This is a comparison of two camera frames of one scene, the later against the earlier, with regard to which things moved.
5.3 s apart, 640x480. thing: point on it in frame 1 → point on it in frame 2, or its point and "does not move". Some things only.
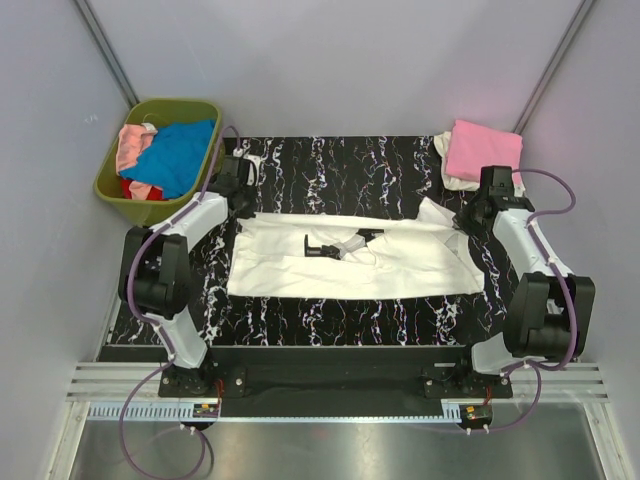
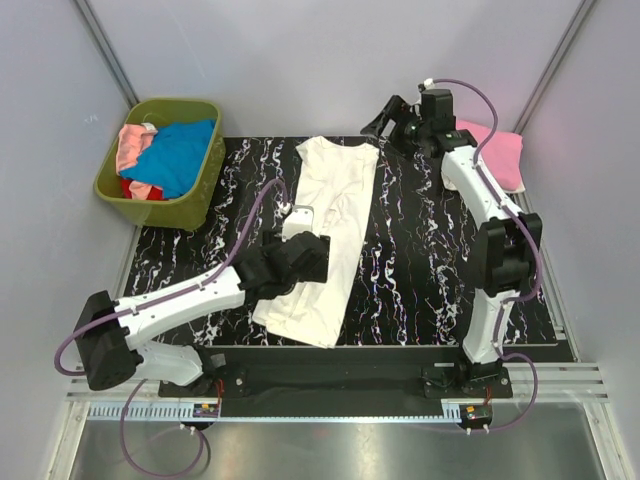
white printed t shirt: x=424 y=253 → x=334 y=180
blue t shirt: x=174 y=158 does not move
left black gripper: x=248 y=212 → x=272 y=241
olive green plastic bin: x=185 y=110 does not move
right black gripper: x=461 y=219 → x=393 y=111
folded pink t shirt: x=471 y=147 does not move
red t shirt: x=155 y=193 does not move
